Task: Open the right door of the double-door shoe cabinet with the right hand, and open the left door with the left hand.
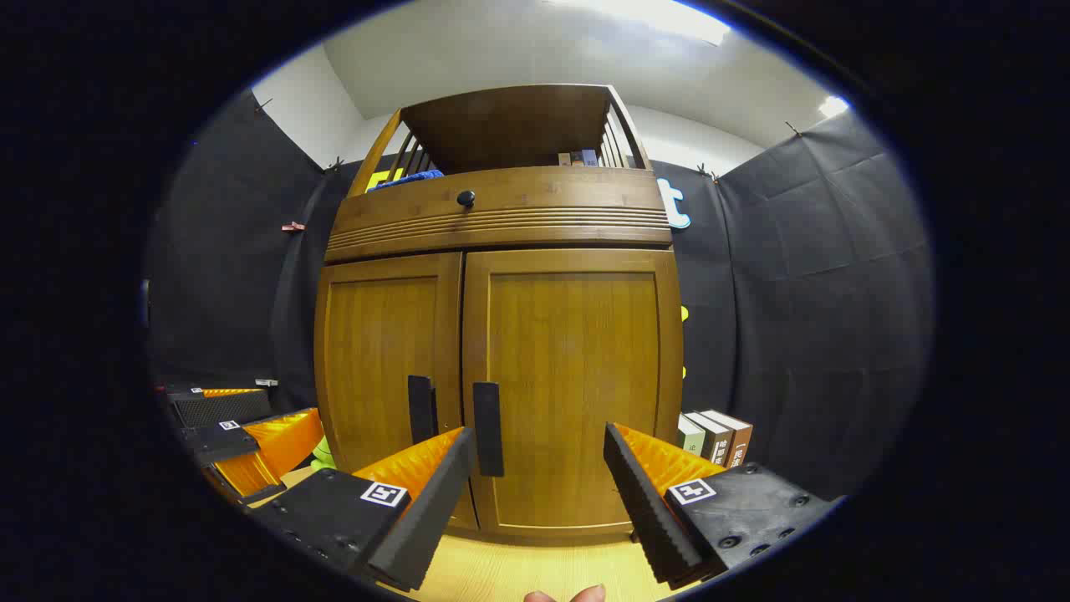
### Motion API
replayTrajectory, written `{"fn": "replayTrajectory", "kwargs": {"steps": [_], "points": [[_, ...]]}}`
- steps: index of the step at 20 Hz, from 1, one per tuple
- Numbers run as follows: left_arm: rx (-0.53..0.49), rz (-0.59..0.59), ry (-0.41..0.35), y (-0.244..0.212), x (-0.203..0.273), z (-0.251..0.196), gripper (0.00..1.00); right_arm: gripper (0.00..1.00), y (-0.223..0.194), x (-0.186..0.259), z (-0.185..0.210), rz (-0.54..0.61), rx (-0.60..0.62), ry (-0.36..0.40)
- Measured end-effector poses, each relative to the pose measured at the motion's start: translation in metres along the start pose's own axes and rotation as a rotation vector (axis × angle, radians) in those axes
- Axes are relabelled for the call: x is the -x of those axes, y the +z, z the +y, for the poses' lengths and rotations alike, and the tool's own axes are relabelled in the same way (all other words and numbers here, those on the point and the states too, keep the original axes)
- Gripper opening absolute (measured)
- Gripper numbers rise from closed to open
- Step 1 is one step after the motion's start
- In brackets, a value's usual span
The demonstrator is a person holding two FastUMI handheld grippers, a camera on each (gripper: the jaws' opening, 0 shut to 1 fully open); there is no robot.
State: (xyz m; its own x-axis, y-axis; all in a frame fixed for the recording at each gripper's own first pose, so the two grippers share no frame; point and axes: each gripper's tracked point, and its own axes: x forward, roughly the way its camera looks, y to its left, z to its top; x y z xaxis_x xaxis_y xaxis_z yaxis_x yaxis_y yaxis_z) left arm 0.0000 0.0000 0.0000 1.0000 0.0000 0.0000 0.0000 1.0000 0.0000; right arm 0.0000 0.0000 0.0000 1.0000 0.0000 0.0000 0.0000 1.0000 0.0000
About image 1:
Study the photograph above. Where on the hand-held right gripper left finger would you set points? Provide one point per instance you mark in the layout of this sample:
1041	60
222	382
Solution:
435	510

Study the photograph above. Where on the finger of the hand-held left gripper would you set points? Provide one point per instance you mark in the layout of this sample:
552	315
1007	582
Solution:
226	408
217	441

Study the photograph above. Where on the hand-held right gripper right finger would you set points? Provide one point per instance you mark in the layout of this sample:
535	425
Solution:
648	510

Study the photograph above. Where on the wooden cabinet door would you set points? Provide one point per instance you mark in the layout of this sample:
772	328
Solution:
577	368
376	351

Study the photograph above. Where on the wooden shoe cabinet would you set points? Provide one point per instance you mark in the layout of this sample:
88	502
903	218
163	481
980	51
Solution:
510	125

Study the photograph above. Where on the white green spine book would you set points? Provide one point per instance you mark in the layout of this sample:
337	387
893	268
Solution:
689	436

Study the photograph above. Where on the dark spine book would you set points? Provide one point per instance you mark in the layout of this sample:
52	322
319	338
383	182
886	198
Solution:
715	439

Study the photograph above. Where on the green frog toy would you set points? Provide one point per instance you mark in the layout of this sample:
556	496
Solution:
323	456

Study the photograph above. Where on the brown spine book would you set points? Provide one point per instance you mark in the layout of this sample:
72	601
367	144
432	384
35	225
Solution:
740	443

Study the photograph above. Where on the blue cloth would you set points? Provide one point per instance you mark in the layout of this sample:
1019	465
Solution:
410	177

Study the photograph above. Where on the black drawer knob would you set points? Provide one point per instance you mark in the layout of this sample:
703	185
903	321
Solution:
466	198

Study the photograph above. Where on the wooden drawer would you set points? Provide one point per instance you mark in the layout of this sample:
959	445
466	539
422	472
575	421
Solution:
568	196

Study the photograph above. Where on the small ceiling light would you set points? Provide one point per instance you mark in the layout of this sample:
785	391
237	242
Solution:
833	106

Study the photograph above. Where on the large ceiling light panel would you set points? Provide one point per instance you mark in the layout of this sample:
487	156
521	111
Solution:
652	15

